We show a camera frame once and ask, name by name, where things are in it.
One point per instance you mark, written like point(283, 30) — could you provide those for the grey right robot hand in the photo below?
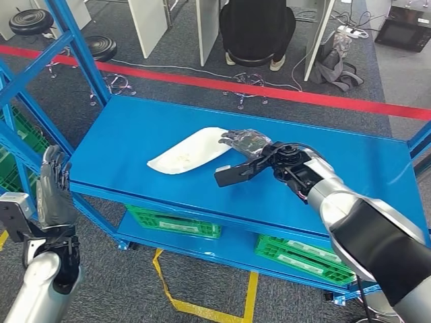
point(249, 142)

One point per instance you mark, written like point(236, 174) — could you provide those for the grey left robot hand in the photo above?
point(52, 205)

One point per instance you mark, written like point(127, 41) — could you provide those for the white curved panel part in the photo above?
point(189, 151)

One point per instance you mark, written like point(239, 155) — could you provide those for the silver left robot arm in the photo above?
point(37, 290)

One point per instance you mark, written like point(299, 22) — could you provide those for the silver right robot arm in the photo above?
point(370, 240)

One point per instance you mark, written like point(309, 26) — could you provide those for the blue metal shelf rack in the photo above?
point(134, 133)

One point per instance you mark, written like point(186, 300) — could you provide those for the green plastic crate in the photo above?
point(33, 138)
point(168, 223)
point(296, 258)

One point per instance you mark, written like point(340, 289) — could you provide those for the black round stool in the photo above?
point(30, 21)
point(250, 60)
point(100, 48)

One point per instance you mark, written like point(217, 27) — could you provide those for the person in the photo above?
point(256, 26)

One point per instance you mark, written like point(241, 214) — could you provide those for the grey backpack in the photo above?
point(330, 67)

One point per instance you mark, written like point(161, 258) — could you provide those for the yellow floor tape square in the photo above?
point(250, 294)

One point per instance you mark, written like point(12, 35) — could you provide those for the white power strip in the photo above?
point(348, 31)

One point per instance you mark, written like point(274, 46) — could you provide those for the black microwave oven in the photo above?
point(401, 33)

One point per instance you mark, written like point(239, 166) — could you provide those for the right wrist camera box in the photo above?
point(232, 176)

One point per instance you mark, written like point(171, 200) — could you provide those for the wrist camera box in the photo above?
point(16, 216)
point(232, 176)

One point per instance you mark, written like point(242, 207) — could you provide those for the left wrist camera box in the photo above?
point(16, 216)

